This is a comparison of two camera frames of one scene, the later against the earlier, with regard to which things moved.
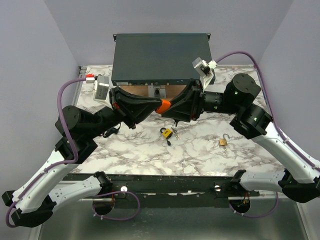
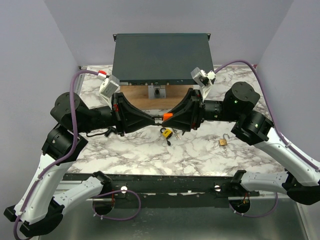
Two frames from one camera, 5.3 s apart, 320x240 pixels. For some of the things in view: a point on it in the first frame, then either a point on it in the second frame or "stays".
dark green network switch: (158, 59) stays
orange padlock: (164, 107) → (165, 116)
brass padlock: (223, 141) stays
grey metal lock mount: (157, 91) stays
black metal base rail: (141, 191) stays
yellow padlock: (167, 133) stays
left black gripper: (137, 107) → (127, 117)
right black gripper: (186, 106) → (188, 114)
